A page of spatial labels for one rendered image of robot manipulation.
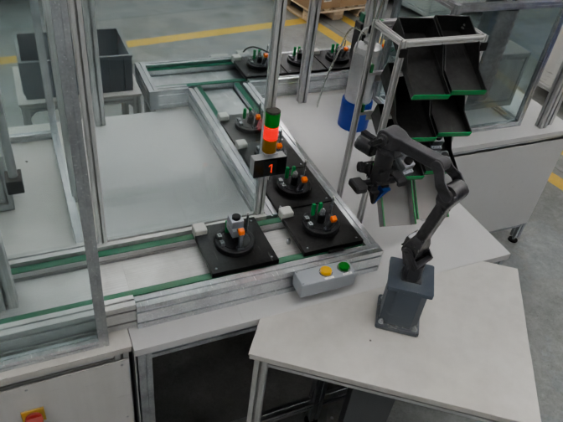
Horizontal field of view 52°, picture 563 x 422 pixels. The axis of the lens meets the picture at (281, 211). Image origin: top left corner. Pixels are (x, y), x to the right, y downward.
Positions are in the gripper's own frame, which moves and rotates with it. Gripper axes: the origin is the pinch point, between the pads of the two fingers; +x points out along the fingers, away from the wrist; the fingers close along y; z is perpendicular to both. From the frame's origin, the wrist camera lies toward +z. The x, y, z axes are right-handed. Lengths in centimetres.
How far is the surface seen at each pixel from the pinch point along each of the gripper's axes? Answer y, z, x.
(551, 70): -358, 236, 99
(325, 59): -64, 153, 28
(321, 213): 5.8, 19.7, 21.9
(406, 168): -20.3, 11.7, 1.2
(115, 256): 79, 29, 32
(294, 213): 11.4, 29.5, 28.4
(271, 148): 24.5, 29.1, -2.9
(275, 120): 24.1, 29.1, -13.6
